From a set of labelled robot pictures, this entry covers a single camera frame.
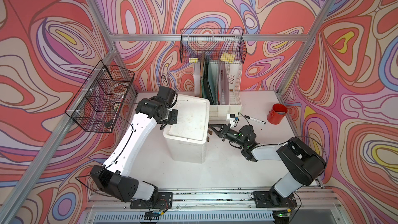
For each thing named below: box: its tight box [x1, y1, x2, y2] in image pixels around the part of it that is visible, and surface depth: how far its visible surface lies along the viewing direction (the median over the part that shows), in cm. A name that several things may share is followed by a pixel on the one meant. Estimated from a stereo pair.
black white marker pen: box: [244, 115, 267, 125], surface depth 105 cm
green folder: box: [201, 60, 219, 106], surface depth 95 cm
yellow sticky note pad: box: [219, 52, 237, 63], surface depth 92 cm
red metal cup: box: [266, 103, 288, 125], surface depth 101 cm
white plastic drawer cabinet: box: [163, 94, 210, 164], surface depth 75 cm
